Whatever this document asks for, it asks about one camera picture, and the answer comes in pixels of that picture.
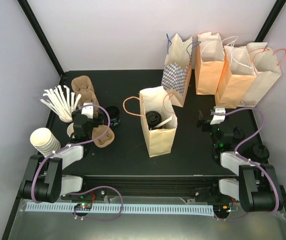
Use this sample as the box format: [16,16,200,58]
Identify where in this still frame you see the white straw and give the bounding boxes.
[150,116,173,130]

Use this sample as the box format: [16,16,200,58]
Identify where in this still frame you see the cream paper bag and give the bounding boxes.
[122,86,178,158]

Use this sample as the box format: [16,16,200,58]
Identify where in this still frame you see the black paper cup with lid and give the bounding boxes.
[147,121,162,131]

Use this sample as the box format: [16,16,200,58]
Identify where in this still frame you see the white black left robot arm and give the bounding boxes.
[19,113,104,203]

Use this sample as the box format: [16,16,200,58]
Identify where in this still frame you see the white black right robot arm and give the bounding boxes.
[197,108,284,213]

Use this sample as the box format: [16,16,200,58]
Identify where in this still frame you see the brown pulp carrier on table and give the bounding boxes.
[91,124,115,148]

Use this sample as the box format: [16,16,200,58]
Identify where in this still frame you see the white cup of straws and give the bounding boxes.
[40,85,82,123]

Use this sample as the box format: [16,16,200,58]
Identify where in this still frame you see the brown pulp cup carrier stack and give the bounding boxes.
[71,75,99,106]

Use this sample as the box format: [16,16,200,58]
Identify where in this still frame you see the kraft paper cup stack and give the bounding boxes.
[30,127,61,156]

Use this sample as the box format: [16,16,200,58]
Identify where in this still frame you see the blue patterned paper bag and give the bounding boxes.
[161,33,201,108]

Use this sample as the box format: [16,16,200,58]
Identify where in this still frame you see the black cup lids stack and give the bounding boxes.
[249,143,270,163]

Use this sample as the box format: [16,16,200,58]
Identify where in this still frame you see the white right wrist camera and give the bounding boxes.
[210,106,226,125]

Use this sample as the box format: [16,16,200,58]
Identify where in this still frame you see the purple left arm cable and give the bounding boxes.
[31,104,111,203]

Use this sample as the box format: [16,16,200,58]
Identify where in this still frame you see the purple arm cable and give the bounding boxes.
[31,104,111,203]
[216,107,284,213]

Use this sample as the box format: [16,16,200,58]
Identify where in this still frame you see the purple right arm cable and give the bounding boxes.
[216,107,284,213]

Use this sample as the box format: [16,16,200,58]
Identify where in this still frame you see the orange paper bag blue handles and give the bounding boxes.
[194,32,225,95]

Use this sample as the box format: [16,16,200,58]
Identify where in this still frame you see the orange paper bag white handles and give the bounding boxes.
[215,41,257,109]

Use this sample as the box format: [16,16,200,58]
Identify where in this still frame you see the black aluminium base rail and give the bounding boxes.
[19,169,284,212]

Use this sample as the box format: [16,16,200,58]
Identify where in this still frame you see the beige paper bag orange handles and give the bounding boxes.
[238,42,286,108]

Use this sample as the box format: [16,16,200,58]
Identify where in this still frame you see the light blue cable duct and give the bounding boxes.
[25,202,214,217]

